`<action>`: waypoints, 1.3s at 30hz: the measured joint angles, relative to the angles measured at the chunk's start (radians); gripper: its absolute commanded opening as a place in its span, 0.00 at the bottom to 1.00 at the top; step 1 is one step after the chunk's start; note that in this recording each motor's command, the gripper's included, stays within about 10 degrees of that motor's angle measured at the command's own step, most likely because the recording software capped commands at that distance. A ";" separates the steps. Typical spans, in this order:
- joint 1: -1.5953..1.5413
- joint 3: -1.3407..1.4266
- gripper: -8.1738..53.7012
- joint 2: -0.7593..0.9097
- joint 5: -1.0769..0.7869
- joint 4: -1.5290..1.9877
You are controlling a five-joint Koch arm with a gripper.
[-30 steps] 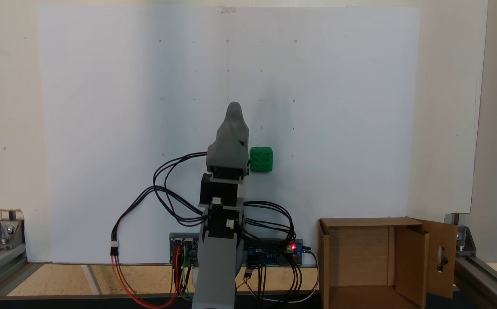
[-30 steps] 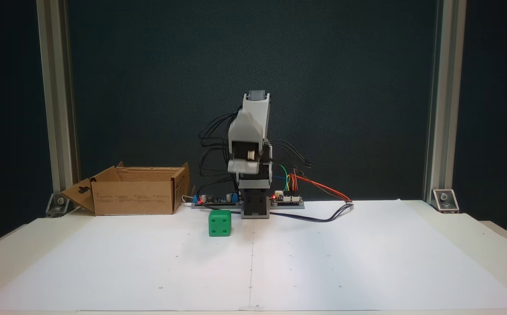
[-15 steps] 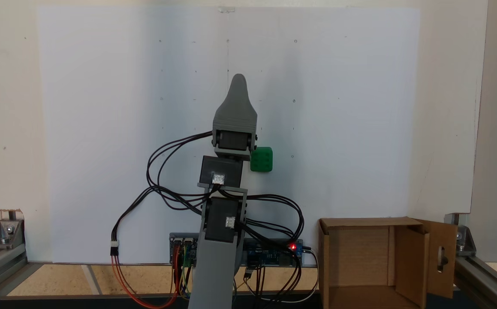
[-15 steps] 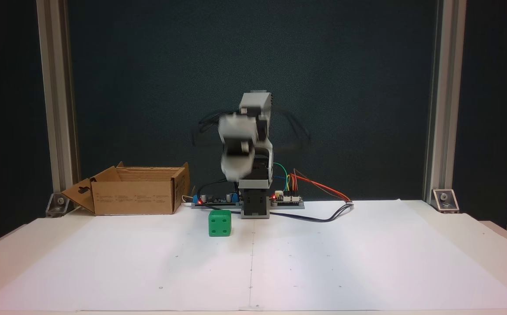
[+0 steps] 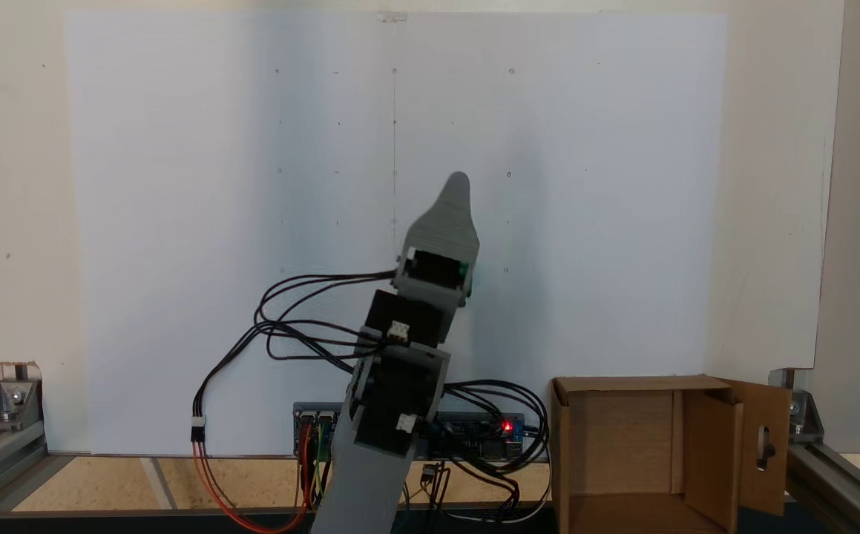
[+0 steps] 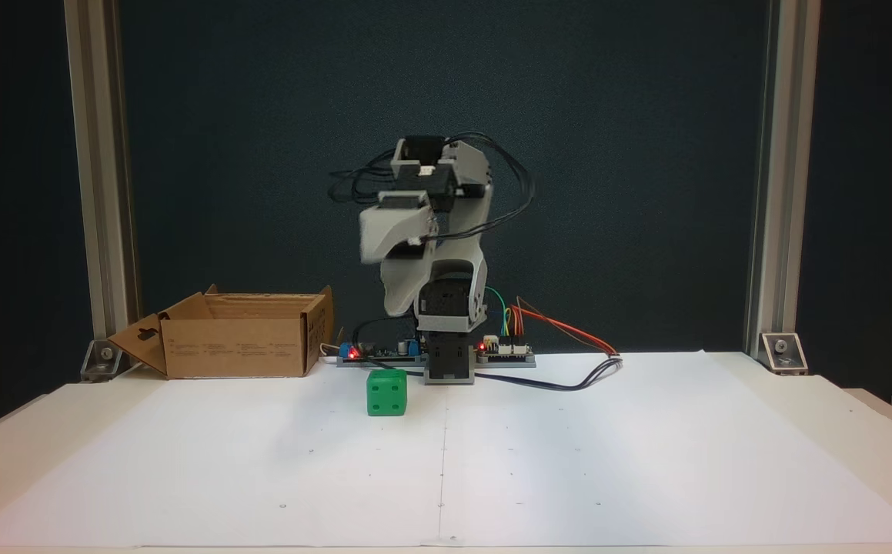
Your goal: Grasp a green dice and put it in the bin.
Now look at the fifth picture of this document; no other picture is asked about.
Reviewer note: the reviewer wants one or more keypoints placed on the grey fixed tapered gripper finger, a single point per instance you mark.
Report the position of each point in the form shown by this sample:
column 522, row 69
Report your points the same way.
column 448, row 222

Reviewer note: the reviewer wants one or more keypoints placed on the green die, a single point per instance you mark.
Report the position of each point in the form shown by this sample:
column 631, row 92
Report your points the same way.
column 468, row 278

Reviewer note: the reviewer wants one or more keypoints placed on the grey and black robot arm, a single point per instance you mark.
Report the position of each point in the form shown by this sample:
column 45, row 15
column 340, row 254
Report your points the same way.
column 392, row 415

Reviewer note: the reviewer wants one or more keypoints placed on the blue power circuit board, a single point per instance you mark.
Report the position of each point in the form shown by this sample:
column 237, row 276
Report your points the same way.
column 500, row 434

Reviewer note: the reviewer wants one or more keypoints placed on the circuit board with white connectors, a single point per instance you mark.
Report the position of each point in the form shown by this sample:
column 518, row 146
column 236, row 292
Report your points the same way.
column 311, row 419

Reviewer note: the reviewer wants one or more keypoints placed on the clear tape piece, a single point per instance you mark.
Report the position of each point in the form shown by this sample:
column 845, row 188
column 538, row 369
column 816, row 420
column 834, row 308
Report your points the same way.
column 392, row 15

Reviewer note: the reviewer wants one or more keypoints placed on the brown cardboard box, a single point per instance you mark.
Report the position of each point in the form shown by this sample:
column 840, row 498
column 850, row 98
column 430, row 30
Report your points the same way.
column 622, row 452

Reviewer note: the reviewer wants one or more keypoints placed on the metal corner bracket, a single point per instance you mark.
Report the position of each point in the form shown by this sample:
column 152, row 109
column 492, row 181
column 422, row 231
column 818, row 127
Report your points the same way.
column 14, row 400
column 804, row 415

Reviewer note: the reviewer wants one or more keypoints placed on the aluminium frame post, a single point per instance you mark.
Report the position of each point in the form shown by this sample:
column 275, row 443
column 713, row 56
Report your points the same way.
column 852, row 222

